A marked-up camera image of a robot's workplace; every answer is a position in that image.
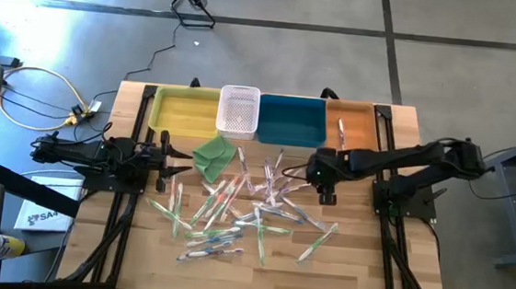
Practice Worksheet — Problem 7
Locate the blue plastic tray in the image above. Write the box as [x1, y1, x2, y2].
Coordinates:
[256, 93, 330, 150]

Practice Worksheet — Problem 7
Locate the black power cable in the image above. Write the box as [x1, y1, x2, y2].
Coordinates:
[90, 15, 182, 111]

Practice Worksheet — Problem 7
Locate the white printed box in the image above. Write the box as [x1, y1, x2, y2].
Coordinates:
[12, 173, 86, 236]

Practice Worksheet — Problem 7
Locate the yellow cable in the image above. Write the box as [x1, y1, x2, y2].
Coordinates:
[0, 34, 97, 136]

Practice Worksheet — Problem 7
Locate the blue toothbrush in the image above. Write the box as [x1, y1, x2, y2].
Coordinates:
[250, 201, 307, 225]
[184, 228, 245, 253]
[278, 195, 330, 232]
[232, 208, 264, 225]

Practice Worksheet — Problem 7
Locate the yellow plastic tray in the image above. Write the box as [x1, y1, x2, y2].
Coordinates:
[146, 84, 223, 141]

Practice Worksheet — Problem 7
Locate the yellow black plug connector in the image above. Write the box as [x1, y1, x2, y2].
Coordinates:
[65, 104, 96, 129]

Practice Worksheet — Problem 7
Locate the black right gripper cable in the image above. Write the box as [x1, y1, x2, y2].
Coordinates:
[281, 161, 315, 183]

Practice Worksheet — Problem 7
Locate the yellow white can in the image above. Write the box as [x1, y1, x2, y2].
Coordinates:
[0, 233, 29, 264]

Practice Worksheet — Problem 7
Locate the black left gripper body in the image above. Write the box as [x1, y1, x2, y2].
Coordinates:
[133, 128, 171, 194]

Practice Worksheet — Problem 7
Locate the grey metal table frame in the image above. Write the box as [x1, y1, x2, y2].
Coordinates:
[476, 123, 516, 271]

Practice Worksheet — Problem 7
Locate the black aluminium table frame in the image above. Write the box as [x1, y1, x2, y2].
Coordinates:
[56, 77, 160, 289]
[360, 103, 463, 289]

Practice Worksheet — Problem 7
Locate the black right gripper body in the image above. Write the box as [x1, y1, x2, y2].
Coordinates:
[304, 145, 351, 207]

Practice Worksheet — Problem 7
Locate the black diagonal bar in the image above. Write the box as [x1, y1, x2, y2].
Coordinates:
[0, 160, 86, 219]

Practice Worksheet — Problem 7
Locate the white perforated plastic basket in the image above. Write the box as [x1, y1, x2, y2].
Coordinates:
[214, 83, 262, 142]

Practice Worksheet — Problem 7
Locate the green cloth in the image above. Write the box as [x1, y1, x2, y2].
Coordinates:
[189, 133, 239, 186]

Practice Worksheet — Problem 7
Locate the orange plastic tray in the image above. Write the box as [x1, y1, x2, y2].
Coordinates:
[321, 98, 382, 153]

